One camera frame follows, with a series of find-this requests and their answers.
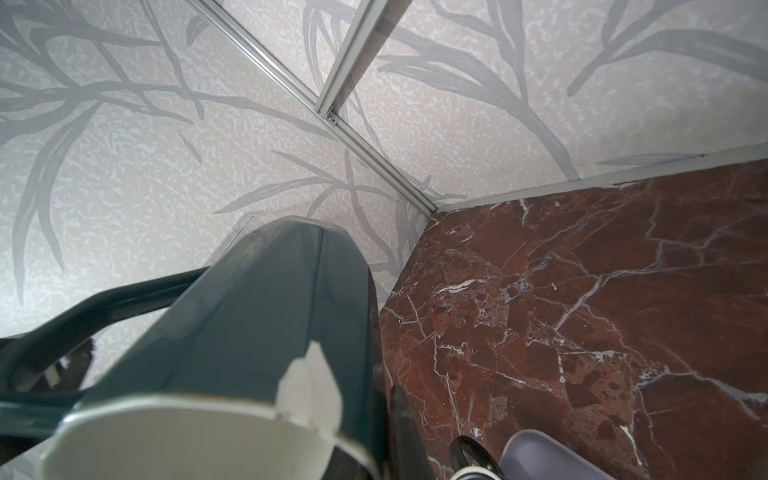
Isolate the lavender plastic tray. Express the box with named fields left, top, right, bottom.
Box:
left=498, top=429, right=614, bottom=480

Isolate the dark green mug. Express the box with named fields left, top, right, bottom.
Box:
left=1, top=216, right=386, bottom=479

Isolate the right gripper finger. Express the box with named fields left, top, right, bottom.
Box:
left=388, top=385, right=435, bottom=480

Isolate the black enamel mug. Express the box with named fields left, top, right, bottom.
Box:
left=449, top=435, right=504, bottom=480

